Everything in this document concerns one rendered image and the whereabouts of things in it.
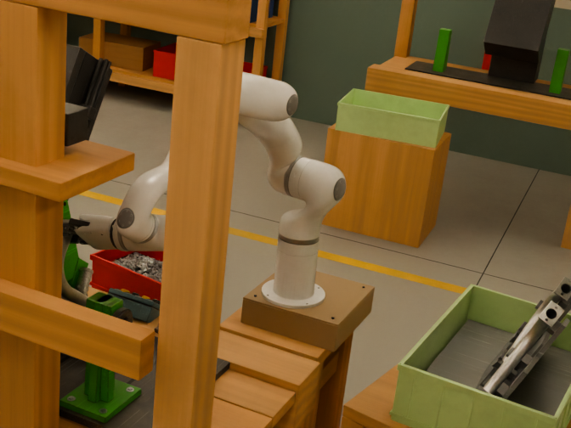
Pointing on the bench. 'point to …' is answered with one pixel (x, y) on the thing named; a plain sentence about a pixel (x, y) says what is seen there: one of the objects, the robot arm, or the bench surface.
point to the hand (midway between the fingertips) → (69, 233)
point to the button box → (138, 306)
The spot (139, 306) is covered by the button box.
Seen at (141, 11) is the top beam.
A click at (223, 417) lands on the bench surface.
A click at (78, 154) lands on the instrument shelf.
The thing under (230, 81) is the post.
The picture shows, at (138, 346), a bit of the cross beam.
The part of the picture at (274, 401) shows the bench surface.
